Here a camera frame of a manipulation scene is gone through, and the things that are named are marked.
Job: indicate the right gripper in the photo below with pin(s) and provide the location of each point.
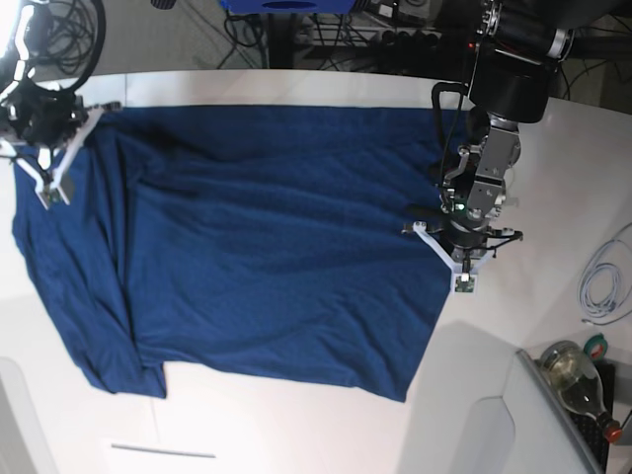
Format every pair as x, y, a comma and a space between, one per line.
43, 120

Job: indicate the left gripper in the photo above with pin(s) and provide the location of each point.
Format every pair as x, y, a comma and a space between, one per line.
461, 241

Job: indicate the blue t-shirt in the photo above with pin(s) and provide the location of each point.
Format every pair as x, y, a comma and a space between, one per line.
257, 240

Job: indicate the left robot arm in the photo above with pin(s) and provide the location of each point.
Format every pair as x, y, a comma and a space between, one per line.
516, 57

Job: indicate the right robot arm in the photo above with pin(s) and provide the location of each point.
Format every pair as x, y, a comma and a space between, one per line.
25, 45

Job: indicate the black power strip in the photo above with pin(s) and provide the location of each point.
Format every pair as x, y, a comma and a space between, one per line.
422, 40

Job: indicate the clear plastic bottle red cap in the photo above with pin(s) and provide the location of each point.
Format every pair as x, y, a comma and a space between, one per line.
575, 380

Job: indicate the green tape roll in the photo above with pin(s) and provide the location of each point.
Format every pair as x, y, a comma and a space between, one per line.
596, 347

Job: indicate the blue box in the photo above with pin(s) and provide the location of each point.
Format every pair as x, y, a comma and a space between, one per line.
243, 7

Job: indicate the black tray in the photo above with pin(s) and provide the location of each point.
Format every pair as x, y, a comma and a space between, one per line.
587, 427

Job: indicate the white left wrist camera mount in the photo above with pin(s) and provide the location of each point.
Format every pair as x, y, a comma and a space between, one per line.
464, 267

